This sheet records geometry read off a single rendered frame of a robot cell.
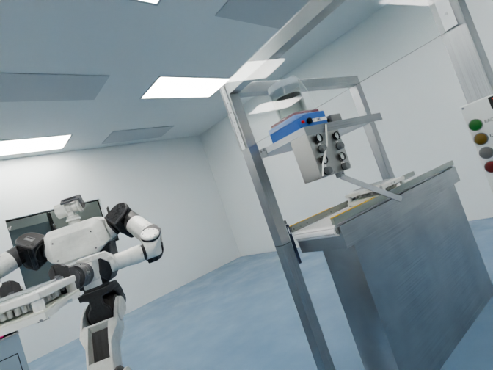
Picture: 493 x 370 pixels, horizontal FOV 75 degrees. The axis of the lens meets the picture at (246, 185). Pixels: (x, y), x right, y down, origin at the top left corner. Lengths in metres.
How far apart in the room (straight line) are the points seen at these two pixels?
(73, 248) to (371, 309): 1.37
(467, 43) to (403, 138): 3.81
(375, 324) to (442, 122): 3.35
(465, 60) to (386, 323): 1.15
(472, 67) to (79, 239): 1.55
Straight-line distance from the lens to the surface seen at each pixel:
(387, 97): 4.86
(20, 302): 1.00
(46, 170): 6.09
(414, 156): 4.80
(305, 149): 1.41
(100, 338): 1.67
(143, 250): 1.41
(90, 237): 1.62
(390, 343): 1.75
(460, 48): 1.05
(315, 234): 1.52
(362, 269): 1.61
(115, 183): 6.29
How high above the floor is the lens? 1.11
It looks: 3 degrees up
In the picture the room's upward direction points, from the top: 19 degrees counter-clockwise
